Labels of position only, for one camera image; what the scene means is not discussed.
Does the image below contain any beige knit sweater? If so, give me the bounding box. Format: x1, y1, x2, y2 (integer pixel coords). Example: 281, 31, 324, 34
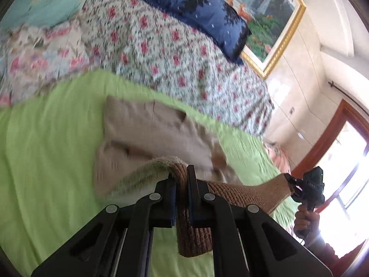
93, 96, 293, 258

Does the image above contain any person's right hand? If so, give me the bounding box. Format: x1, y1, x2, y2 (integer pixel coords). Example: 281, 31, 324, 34
293, 205, 320, 243

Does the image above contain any pink floral fabric at edge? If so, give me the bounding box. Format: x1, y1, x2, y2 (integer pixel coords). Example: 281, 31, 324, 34
263, 140, 291, 173

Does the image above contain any curtain rod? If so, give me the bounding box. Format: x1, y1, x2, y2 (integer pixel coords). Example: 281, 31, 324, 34
328, 81, 368, 105

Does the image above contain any green bed sheet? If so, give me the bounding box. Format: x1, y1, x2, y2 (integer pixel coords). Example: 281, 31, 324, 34
1, 71, 278, 276

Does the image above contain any gold framed landscape painting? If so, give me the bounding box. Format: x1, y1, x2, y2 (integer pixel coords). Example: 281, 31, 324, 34
225, 0, 306, 79

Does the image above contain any pastel floral ruffled pillow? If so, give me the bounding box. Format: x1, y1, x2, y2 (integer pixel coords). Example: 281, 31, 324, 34
1, 20, 91, 108

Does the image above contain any red floral white quilt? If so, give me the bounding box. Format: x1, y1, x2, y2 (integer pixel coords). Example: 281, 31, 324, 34
79, 0, 273, 136

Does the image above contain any dark blue pillow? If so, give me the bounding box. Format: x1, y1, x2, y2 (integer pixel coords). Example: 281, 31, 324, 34
143, 0, 251, 65

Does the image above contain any teal floral pillow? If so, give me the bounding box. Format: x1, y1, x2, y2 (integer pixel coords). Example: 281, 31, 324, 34
1, 0, 86, 30

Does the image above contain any wooden window frame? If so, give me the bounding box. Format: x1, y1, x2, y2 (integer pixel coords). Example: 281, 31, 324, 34
292, 99, 368, 179

